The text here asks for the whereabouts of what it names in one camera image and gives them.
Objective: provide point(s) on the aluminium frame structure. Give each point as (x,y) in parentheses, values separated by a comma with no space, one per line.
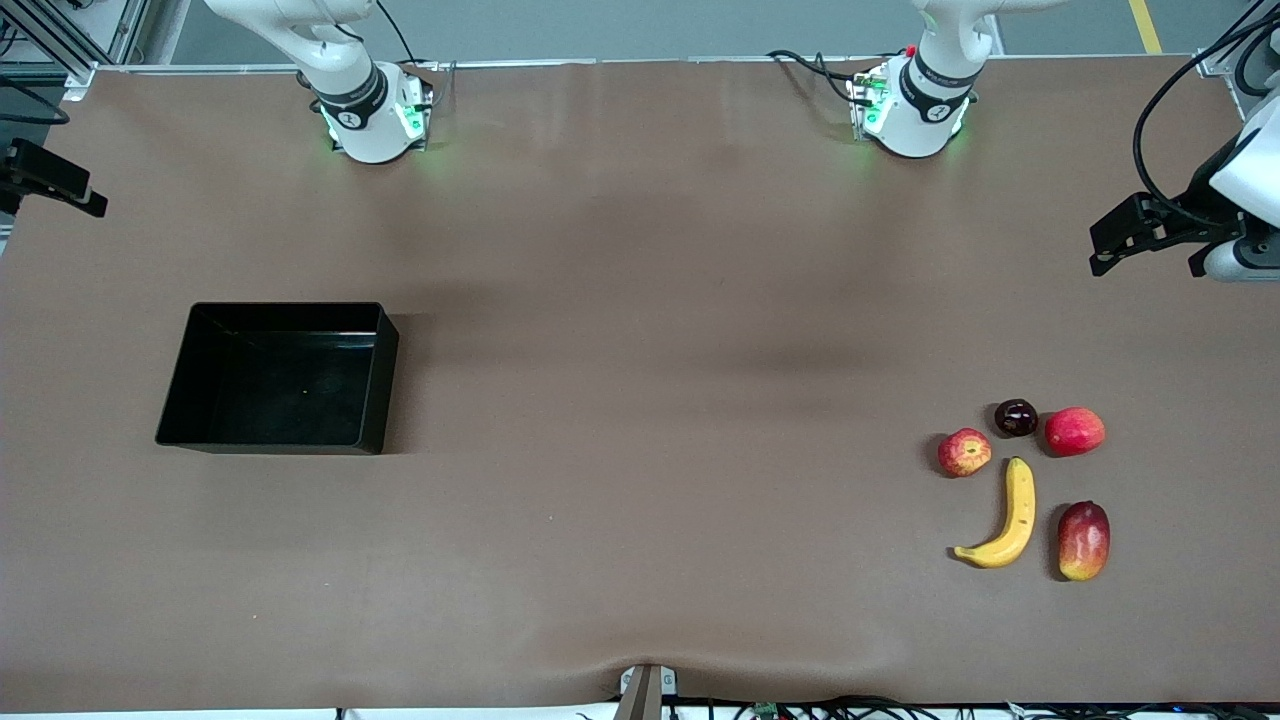
(60,40)

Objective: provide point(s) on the dark purple plum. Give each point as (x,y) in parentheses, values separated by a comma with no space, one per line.
(1015,417)

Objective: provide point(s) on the red yellow mango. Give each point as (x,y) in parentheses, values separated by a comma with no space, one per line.
(1084,540)

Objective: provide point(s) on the red yellow apple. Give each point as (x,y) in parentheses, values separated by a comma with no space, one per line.
(964,452)

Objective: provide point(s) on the red peach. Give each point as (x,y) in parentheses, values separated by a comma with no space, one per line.
(1075,431)

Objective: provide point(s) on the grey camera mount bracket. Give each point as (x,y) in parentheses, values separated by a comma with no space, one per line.
(645,690)

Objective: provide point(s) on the black plastic box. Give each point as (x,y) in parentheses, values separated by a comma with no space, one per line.
(280,385)

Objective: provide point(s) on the silver table edge rail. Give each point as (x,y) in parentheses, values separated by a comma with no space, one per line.
(180,68)

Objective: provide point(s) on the small green circuit board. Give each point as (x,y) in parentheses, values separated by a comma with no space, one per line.
(766,711)

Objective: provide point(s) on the yellow banana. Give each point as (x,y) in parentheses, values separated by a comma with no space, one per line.
(1018,510)

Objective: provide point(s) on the brown table cover mat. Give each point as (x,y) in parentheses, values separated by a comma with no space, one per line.
(640,550)

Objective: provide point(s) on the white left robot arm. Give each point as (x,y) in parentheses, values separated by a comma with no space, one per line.
(925,100)

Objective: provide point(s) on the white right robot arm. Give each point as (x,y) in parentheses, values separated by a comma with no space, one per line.
(360,110)

